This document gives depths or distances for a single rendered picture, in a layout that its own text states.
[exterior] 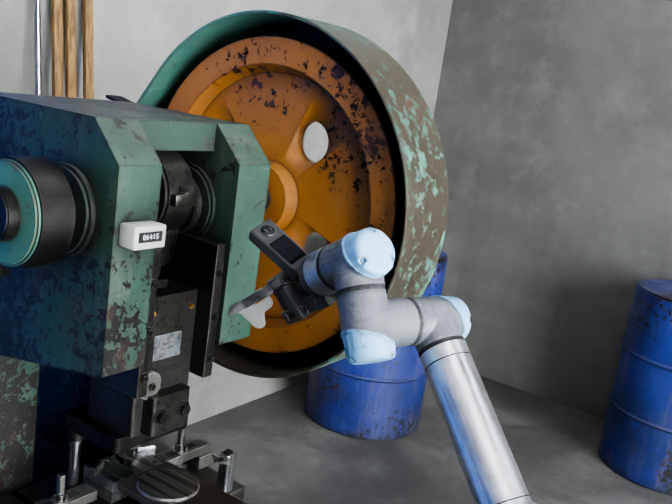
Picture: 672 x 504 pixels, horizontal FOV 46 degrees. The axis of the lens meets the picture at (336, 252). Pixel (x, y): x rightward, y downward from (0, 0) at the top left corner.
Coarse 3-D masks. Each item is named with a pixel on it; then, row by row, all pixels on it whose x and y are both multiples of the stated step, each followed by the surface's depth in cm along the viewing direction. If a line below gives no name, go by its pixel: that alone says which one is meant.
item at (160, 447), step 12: (144, 444) 190; (156, 444) 191; (108, 456) 182; (192, 468) 182; (204, 468) 183; (48, 480) 169; (204, 480) 178; (216, 480) 178; (24, 492) 163; (36, 492) 163; (48, 492) 164; (228, 492) 174; (240, 492) 176
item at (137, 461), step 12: (120, 456) 168; (132, 456) 168; (144, 456) 169; (156, 456) 170; (84, 468) 162; (108, 468) 162; (120, 468) 163; (132, 468) 164; (144, 468) 164; (84, 480) 162; (96, 480) 160; (108, 480) 158; (108, 492) 158; (120, 492) 159
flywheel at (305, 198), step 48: (240, 48) 180; (288, 48) 173; (192, 96) 190; (240, 96) 186; (288, 96) 178; (336, 96) 167; (288, 144) 179; (336, 144) 172; (384, 144) 161; (288, 192) 178; (336, 192) 173; (384, 192) 162; (336, 240) 174; (288, 336) 180; (336, 336) 177
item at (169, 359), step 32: (160, 288) 156; (192, 288) 159; (160, 320) 152; (192, 320) 160; (160, 352) 154; (96, 384) 157; (160, 384) 155; (96, 416) 158; (128, 416) 152; (160, 416) 153
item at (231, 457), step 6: (228, 450) 173; (222, 456) 172; (228, 456) 172; (234, 456) 173; (234, 462) 173; (222, 468) 172; (228, 468) 172; (234, 468) 174; (222, 474) 173; (228, 474) 173; (222, 480) 173; (228, 480) 173; (216, 486) 174; (222, 486) 173; (228, 486) 174
